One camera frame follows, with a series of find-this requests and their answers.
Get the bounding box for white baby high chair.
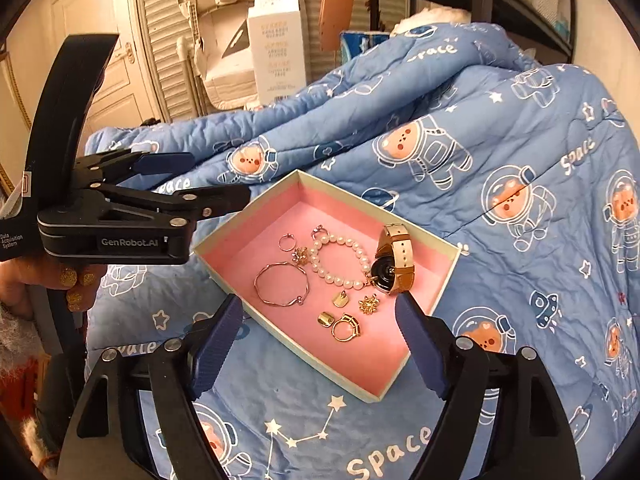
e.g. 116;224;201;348
178;0;257;110

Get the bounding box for white panel door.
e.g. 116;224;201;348
1;0;160;178

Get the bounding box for white tall cardboard box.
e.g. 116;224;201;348
247;0;307;105

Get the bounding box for mint box pink interior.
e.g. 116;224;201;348
195;170;460;403

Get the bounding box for white louvered closet door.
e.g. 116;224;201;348
131;0;411;124

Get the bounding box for left hand gold nails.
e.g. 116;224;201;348
1;254;107;320

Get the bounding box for white pearl bracelet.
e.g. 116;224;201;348
307;231;374;292

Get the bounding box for white plastic bag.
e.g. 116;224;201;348
390;6;472;36

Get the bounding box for silver bangle bracelet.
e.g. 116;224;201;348
252;260;312;308

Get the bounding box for gold chunky ring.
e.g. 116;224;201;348
330;313;362;344

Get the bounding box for rose gold wrist watch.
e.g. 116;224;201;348
370;223;416;295

